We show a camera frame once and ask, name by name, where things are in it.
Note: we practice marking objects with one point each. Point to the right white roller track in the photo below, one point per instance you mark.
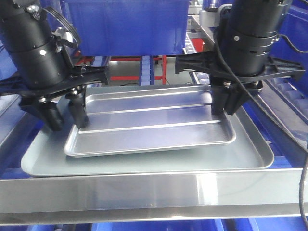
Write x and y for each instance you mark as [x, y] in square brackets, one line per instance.
[194, 45]

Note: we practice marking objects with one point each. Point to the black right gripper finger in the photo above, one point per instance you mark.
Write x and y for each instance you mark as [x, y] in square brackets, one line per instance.
[219, 98]
[236, 97]

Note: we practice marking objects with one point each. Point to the middle white roller track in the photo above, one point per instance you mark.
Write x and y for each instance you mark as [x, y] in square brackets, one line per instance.
[146, 73]

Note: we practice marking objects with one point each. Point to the large blue crate left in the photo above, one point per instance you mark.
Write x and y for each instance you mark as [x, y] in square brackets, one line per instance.
[7, 67]

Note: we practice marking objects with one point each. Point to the large blue crate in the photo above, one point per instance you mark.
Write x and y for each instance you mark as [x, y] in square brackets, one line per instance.
[129, 27]
[295, 27]
[7, 67]

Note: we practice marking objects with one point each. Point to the far right roller track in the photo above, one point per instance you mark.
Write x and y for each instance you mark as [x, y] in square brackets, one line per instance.
[294, 96]

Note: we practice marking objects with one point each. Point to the large blue crate right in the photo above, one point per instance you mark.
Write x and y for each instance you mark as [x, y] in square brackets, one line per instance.
[295, 27]

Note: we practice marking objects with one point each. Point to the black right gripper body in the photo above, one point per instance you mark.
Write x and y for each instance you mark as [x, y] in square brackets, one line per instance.
[210, 63]

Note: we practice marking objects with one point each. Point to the red metal cart frame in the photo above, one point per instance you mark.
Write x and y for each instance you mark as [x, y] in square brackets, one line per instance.
[124, 71]

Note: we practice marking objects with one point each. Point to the large blue crate centre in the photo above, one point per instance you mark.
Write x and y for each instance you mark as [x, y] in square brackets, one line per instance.
[129, 27]

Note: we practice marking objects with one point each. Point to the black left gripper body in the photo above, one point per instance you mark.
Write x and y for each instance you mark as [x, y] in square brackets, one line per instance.
[37, 84]

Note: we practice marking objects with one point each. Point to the white roller track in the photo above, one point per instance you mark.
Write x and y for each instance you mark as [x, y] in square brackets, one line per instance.
[194, 45]
[146, 73]

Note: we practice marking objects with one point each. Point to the blue bin lower centre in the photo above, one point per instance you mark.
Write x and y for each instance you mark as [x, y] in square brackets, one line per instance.
[180, 225]

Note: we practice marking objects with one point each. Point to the large grey tray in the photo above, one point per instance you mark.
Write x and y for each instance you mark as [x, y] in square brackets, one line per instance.
[46, 156]

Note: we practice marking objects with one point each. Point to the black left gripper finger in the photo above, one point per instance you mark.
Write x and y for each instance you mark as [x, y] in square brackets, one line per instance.
[49, 115]
[77, 107]

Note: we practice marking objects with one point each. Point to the silver ribbed metal tray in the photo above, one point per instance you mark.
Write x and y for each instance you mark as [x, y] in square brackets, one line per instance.
[149, 120]

